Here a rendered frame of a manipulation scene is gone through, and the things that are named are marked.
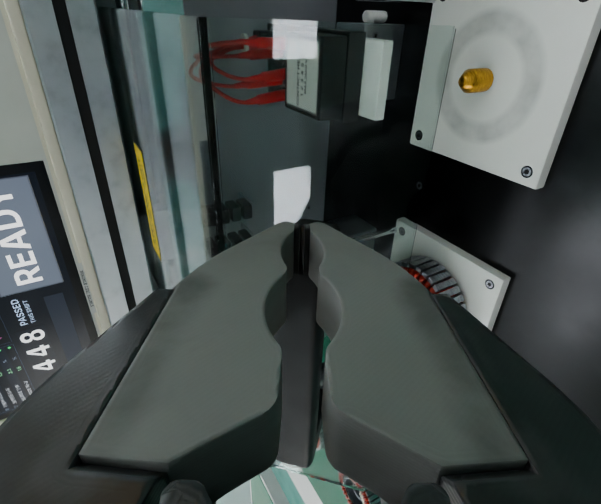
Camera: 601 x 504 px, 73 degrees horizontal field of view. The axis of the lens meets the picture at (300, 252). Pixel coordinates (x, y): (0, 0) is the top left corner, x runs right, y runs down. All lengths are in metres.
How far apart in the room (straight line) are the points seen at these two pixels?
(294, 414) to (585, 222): 0.29
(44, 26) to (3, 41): 0.04
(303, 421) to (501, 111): 0.31
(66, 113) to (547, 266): 0.41
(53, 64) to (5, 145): 0.08
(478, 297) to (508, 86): 0.20
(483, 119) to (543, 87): 0.06
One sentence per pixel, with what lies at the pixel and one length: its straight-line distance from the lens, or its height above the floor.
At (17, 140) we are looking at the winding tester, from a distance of 0.39.
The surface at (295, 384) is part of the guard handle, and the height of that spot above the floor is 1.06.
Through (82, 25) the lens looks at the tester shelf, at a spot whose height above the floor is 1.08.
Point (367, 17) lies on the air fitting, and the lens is 0.48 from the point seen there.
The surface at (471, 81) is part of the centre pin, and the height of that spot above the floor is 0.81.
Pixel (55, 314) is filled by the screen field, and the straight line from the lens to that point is 0.46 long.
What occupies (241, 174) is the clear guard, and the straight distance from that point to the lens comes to 0.16.
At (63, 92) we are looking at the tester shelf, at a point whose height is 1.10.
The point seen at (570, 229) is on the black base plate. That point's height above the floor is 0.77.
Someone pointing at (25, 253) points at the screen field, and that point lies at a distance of 0.42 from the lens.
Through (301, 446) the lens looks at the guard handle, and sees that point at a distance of 0.19.
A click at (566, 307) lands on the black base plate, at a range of 0.42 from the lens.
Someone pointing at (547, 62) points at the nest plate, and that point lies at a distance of 0.38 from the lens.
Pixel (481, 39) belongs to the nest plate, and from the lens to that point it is 0.42.
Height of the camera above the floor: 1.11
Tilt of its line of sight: 26 degrees down
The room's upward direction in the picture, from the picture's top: 106 degrees counter-clockwise
